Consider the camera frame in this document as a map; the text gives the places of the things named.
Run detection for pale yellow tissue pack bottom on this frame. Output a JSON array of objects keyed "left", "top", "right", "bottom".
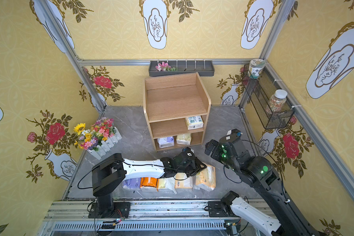
[{"left": 176, "top": 133, "right": 192, "bottom": 146}]

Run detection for cream tissue pack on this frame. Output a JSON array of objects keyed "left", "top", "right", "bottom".
[{"left": 194, "top": 165, "right": 216, "bottom": 192}]

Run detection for green white tissue pack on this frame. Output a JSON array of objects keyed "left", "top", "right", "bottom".
[{"left": 185, "top": 116, "right": 204, "bottom": 130}]

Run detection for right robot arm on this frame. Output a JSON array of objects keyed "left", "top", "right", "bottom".
[{"left": 205, "top": 129, "right": 324, "bottom": 236}]

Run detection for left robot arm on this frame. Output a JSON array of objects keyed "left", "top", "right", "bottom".
[{"left": 88, "top": 147, "right": 207, "bottom": 219}]

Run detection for white purple tissue pack bottom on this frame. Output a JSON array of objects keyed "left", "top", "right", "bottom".
[{"left": 157, "top": 136, "right": 175, "bottom": 148}]

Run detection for wooden three-tier shelf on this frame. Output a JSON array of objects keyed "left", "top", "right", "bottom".
[{"left": 143, "top": 73, "right": 211, "bottom": 151}]

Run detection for clear jar with filling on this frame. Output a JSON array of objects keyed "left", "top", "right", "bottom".
[{"left": 265, "top": 89, "right": 288, "bottom": 115}]

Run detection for colourful flower bouquet planter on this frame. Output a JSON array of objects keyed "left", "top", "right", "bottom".
[{"left": 73, "top": 117, "right": 122, "bottom": 160}]

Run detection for white lidded jar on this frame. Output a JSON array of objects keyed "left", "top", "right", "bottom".
[{"left": 248, "top": 59, "right": 266, "bottom": 79}]

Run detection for small pink flowers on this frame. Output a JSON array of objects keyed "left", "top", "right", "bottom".
[{"left": 155, "top": 62, "right": 177, "bottom": 71}]

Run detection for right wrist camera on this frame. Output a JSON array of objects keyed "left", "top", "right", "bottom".
[{"left": 226, "top": 129, "right": 242, "bottom": 140}]

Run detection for black wire wall basket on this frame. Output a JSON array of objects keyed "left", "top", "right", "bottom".
[{"left": 239, "top": 65, "right": 295, "bottom": 130}]

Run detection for grey wall hook rack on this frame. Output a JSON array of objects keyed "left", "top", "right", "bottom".
[{"left": 148, "top": 59, "right": 215, "bottom": 77}]

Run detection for metal base rail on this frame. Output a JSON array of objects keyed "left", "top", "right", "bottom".
[{"left": 36, "top": 199, "right": 284, "bottom": 236}]

